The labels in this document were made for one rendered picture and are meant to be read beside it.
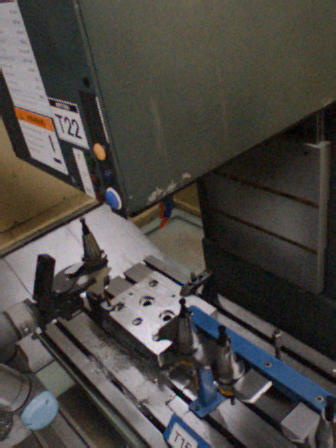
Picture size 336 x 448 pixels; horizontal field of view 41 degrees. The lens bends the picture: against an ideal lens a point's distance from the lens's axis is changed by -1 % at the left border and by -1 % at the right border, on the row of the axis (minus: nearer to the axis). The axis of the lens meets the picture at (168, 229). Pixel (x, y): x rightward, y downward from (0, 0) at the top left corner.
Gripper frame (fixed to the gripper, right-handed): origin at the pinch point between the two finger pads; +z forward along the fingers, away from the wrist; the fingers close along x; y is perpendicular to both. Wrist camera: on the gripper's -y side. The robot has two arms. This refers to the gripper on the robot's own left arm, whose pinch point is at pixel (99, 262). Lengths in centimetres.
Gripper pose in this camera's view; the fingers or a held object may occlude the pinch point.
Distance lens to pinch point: 112.1
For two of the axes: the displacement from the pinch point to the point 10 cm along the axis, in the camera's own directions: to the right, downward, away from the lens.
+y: 1.8, 8.2, 5.4
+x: 6.4, 3.2, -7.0
